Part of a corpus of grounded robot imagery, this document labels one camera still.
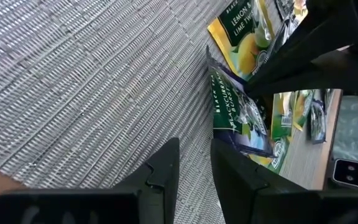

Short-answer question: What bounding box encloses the yellow lemon tea packet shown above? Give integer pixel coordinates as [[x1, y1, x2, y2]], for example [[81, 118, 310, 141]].
[[292, 89, 315, 131], [270, 91, 296, 141], [249, 136, 290, 174], [206, 0, 276, 82]]

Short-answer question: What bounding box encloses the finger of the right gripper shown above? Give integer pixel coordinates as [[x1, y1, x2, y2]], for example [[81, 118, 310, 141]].
[[247, 51, 358, 98], [246, 0, 358, 93]]

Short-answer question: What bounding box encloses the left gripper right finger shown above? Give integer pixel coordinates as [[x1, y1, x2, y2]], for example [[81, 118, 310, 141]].
[[210, 138, 306, 224]]

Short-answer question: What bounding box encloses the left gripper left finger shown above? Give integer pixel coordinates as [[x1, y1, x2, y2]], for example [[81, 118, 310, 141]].
[[112, 138, 180, 224]]

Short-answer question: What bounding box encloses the small silver-rimmed black camera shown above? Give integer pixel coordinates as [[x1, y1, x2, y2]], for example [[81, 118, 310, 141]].
[[333, 158, 358, 189]]

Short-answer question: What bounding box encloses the grey woven placemat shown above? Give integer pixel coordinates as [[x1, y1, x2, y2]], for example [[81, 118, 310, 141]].
[[0, 0, 334, 224]]

